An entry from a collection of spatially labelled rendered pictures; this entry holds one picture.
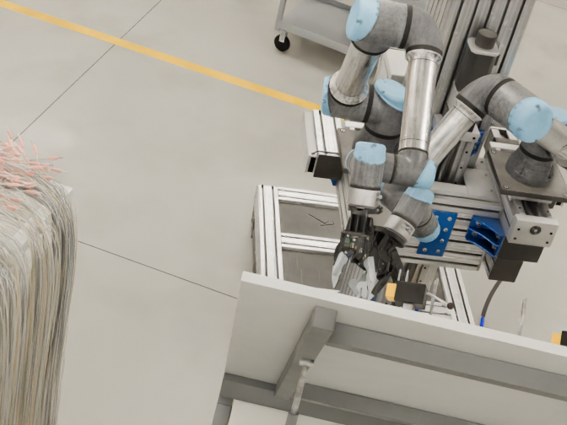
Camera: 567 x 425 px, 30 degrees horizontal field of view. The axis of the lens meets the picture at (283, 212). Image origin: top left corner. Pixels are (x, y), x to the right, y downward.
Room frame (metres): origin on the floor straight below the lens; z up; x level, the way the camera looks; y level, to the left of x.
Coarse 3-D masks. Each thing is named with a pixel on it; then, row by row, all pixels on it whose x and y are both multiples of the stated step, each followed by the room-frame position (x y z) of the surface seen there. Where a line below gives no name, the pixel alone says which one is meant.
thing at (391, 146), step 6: (366, 126) 2.73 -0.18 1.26; (360, 132) 2.75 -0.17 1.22; (366, 132) 2.72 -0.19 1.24; (372, 132) 2.71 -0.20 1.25; (354, 138) 2.76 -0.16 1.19; (360, 138) 2.73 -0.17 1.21; (366, 138) 2.71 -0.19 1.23; (372, 138) 2.71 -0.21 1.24; (378, 138) 2.70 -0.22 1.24; (384, 138) 2.70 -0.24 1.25; (390, 138) 2.71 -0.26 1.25; (396, 138) 2.72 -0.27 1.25; (354, 144) 2.73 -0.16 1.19; (384, 144) 2.70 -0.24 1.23; (390, 144) 2.71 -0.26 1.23; (396, 144) 2.73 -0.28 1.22; (390, 150) 2.70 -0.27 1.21; (396, 150) 2.73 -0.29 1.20
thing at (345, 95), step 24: (360, 0) 2.52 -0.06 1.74; (384, 0) 2.54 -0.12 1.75; (360, 24) 2.47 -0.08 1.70; (384, 24) 2.48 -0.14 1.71; (408, 24) 2.49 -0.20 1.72; (360, 48) 2.51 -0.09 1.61; (384, 48) 2.52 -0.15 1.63; (360, 72) 2.59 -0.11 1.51; (336, 96) 2.66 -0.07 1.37; (360, 96) 2.68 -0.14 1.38; (360, 120) 2.70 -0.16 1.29
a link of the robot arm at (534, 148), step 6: (552, 108) 2.88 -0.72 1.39; (558, 108) 2.89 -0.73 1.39; (558, 114) 2.84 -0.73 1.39; (564, 114) 2.85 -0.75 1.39; (564, 120) 2.81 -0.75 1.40; (522, 144) 2.83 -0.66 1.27; (528, 144) 2.81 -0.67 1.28; (534, 144) 2.80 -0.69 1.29; (528, 150) 2.81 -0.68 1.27; (534, 150) 2.80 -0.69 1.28; (540, 150) 2.79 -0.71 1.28; (546, 150) 2.77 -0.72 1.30; (540, 156) 2.79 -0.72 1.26; (546, 156) 2.80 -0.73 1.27
